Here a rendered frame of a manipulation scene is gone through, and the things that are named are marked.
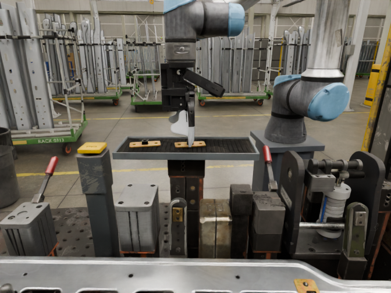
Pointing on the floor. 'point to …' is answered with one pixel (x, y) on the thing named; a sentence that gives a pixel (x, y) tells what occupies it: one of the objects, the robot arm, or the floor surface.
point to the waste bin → (7, 170)
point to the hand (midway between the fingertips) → (189, 138)
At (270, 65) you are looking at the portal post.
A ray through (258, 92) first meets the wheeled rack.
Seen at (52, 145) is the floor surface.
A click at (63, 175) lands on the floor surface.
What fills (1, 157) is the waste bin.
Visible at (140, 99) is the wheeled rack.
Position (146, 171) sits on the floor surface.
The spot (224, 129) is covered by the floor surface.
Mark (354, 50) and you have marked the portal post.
